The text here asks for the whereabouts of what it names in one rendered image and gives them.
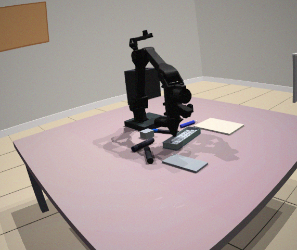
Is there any cream flat rectangular panel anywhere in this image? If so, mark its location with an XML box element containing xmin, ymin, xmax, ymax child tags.
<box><xmin>193</xmin><ymin>118</ymin><xmax>244</xmax><ymax>135</ymax></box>

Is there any keyboard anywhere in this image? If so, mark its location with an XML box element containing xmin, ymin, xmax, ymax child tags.
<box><xmin>162</xmin><ymin>126</ymin><xmax>201</xmax><ymax>151</ymax></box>

